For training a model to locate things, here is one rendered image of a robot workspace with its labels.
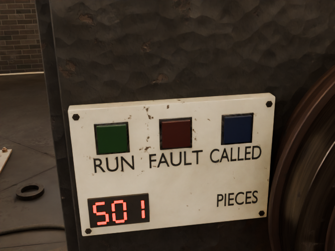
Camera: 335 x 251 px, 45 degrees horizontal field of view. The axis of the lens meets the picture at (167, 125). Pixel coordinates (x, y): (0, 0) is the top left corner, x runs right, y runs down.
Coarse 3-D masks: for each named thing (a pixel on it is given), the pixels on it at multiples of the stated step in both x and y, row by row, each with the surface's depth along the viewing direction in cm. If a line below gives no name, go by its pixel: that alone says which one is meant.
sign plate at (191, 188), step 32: (224, 96) 52; (256, 96) 52; (128, 128) 50; (160, 128) 50; (192, 128) 51; (256, 128) 52; (96, 160) 51; (128, 160) 51; (160, 160) 52; (192, 160) 53; (224, 160) 53; (256, 160) 54; (96, 192) 52; (128, 192) 53; (160, 192) 54; (192, 192) 54; (224, 192) 55; (256, 192) 56; (96, 224) 54; (128, 224) 55; (160, 224) 55; (192, 224) 56
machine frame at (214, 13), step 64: (64, 0) 46; (128, 0) 47; (192, 0) 48; (256, 0) 49; (320, 0) 50; (64, 64) 48; (128, 64) 49; (192, 64) 50; (256, 64) 52; (320, 64) 53; (64, 128) 51; (64, 192) 63
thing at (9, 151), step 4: (4, 148) 338; (0, 152) 338; (4, 152) 337; (8, 152) 337; (0, 156) 330; (4, 156) 330; (8, 156) 332; (0, 160) 323; (4, 160) 323; (0, 164) 316; (4, 164) 319; (0, 168) 309; (0, 172) 306
